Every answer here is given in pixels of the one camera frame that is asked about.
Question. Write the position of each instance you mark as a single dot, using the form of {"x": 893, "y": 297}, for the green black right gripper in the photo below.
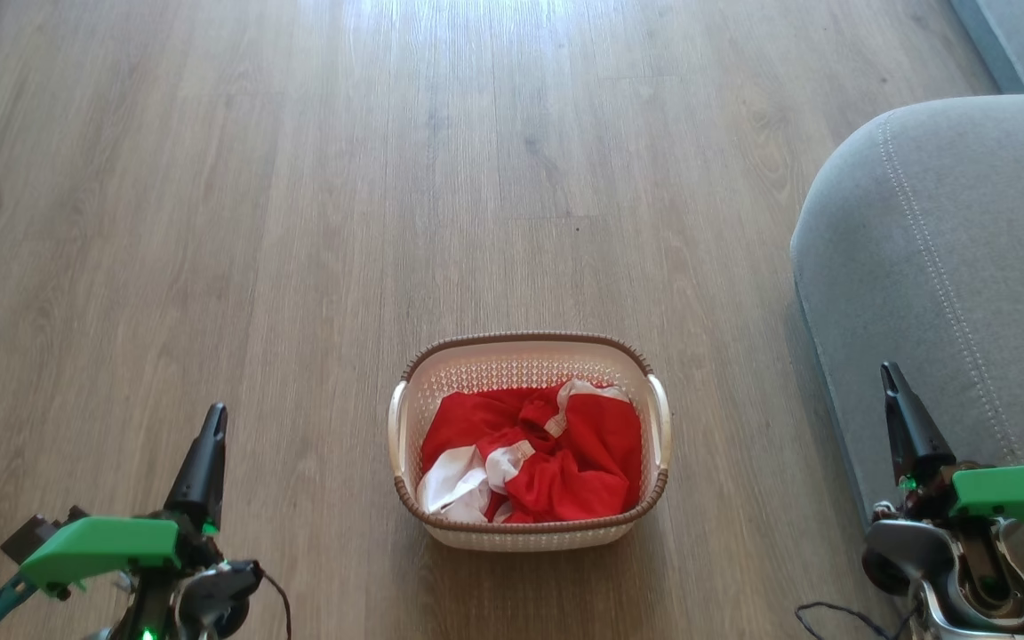
{"x": 1010, "y": 493}

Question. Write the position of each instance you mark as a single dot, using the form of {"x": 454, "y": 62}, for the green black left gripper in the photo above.
{"x": 103, "y": 544}

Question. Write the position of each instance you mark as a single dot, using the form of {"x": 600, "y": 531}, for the red and white garment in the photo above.
{"x": 583, "y": 462}

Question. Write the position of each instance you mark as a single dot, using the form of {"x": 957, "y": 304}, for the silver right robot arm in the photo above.
{"x": 916, "y": 542}

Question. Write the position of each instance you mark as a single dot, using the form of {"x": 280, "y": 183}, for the grey fabric sofa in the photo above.
{"x": 965, "y": 267}

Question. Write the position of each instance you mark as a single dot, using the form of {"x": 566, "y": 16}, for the cream plastic laundry basket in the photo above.
{"x": 530, "y": 360}

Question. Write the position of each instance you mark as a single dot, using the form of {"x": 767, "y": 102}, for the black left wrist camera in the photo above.
{"x": 28, "y": 533}

